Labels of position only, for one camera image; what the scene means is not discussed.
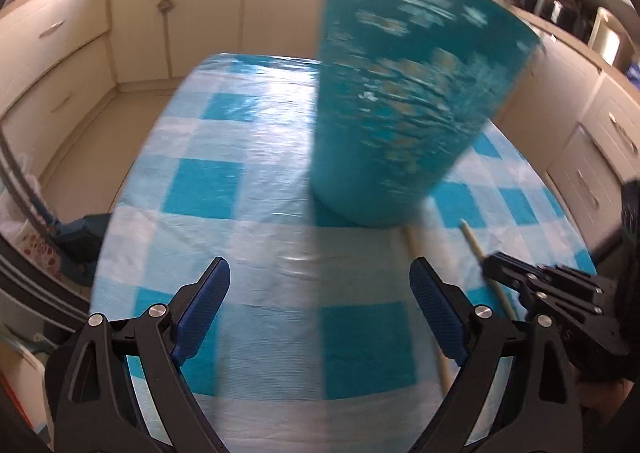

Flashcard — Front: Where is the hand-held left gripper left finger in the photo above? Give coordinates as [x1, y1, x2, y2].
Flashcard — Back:
[45, 257, 232, 453]

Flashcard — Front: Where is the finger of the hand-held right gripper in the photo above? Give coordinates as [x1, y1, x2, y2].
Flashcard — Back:
[481, 253, 620, 306]
[517, 283, 630, 359]

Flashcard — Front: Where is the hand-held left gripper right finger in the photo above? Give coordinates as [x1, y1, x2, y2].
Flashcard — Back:
[409, 257, 583, 453]

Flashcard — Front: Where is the wooden chopstick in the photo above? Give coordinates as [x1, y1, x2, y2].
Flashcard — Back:
[459, 220, 519, 322]
[403, 225, 452, 397]

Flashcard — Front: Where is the teal patterned cup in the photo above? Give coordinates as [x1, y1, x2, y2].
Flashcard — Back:
[311, 0, 544, 229]

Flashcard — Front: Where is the person's right hand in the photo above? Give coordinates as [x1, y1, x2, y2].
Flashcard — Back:
[577, 377, 637, 434]

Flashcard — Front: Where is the blue white checked tablecloth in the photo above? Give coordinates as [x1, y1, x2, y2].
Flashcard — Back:
[90, 53, 599, 449]

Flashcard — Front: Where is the cream base cabinet with drawers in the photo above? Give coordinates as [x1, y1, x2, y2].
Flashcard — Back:
[495, 8, 640, 255]

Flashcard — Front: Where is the blue box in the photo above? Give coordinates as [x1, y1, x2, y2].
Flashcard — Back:
[52, 214, 114, 287]

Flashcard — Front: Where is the patterned plastic bag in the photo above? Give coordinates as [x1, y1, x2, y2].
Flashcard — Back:
[0, 168, 62, 280]

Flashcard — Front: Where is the steel thermal pot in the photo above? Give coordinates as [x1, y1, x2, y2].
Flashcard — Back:
[587, 8, 634, 66]

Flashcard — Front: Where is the cream stove base cabinet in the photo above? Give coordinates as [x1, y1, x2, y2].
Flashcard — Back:
[0, 0, 119, 194]

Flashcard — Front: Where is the cream sink base cabinet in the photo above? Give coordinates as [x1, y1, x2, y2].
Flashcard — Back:
[107, 0, 331, 84]

